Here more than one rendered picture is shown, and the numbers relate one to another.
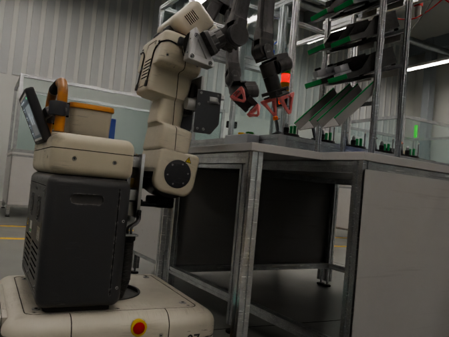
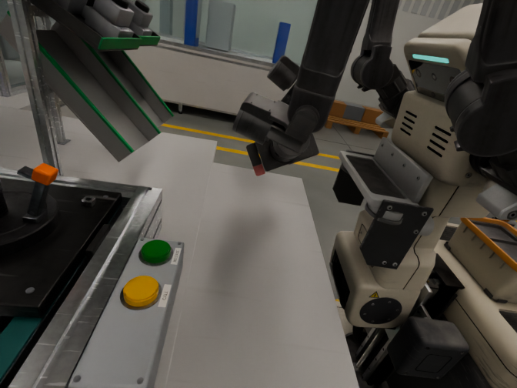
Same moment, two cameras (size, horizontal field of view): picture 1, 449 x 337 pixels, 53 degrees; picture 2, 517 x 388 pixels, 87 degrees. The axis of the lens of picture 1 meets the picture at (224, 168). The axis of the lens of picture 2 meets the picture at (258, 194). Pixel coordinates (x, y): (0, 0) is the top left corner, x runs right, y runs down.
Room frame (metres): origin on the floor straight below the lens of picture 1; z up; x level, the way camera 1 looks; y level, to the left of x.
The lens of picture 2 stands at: (2.45, 0.12, 1.26)
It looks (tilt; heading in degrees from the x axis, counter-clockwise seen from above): 30 degrees down; 202
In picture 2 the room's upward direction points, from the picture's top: 13 degrees clockwise
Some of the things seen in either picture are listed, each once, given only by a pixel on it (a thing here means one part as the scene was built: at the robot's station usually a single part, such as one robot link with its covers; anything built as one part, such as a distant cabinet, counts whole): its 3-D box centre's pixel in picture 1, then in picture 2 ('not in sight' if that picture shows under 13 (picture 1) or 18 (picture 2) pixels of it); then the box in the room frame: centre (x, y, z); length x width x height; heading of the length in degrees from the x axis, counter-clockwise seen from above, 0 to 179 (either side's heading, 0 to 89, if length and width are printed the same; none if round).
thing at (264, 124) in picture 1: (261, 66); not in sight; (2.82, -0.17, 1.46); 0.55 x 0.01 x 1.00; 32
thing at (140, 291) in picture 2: not in sight; (141, 292); (2.29, -0.07, 0.96); 0.04 x 0.04 x 0.02
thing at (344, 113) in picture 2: not in sight; (354, 118); (-3.34, -0.61, 0.20); 1.20 x 0.80 x 0.41; 118
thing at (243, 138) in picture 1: (240, 140); (141, 308); (2.29, -0.07, 0.93); 0.21 x 0.07 x 0.06; 32
